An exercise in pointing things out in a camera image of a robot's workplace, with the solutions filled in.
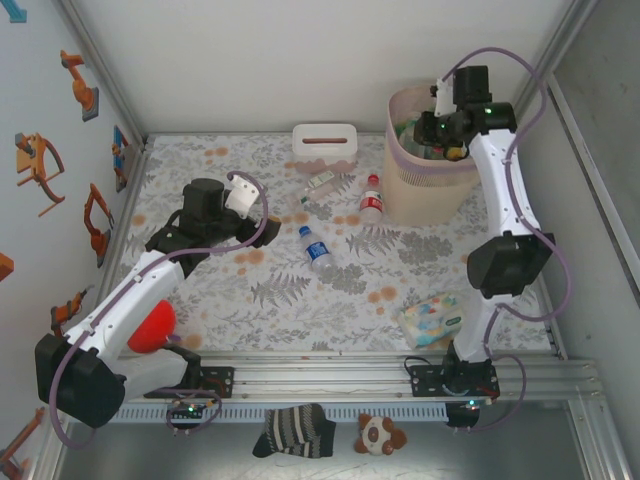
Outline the red toy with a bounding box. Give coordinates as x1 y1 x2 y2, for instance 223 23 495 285
127 299 176 354

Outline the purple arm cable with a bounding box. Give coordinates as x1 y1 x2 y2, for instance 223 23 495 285
439 47 572 434
48 170 269 451

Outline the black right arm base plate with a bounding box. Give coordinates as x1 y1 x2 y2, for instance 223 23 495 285
407 363 501 402

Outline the black grey striped sock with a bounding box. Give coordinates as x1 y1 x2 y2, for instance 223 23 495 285
252 403 337 460

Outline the blue red wall sticker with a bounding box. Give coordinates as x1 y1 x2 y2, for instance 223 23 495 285
112 124 132 194

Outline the white pink tissue box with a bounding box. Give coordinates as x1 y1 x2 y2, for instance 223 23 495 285
292 123 359 174

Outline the white slotted cable duct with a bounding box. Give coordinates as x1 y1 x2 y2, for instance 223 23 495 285
117 403 449 422

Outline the beige plastic waste bin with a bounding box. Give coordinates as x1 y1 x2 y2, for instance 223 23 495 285
382 85 481 226

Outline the colourful soft tissue pack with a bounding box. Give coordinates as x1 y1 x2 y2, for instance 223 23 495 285
398 292 466 349

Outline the small green label bottle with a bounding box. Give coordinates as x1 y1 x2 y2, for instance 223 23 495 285
299 171 352 205

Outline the blue label water bottle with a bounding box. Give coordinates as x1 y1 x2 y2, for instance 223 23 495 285
298 225 335 275

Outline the orange gripper wall sticker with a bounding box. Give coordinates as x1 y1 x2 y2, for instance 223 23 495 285
13 132 67 218

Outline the aluminium frame post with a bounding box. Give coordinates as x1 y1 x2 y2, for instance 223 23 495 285
499 0 600 149
55 0 151 151

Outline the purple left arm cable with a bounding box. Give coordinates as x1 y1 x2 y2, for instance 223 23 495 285
48 170 269 451

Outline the brown white plush toy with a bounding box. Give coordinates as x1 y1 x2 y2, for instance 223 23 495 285
355 413 409 458

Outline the red label red cap bottle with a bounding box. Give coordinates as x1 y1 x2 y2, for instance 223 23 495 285
358 174 385 225

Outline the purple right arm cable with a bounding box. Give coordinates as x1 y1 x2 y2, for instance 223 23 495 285
439 47 572 434

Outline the aluminium table rail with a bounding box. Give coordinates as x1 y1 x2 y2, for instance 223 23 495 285
49 349 600 402

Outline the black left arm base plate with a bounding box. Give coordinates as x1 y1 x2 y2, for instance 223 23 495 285
143 366 236 400

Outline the small circuit board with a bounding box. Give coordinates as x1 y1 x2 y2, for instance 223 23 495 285
169 402 209 419

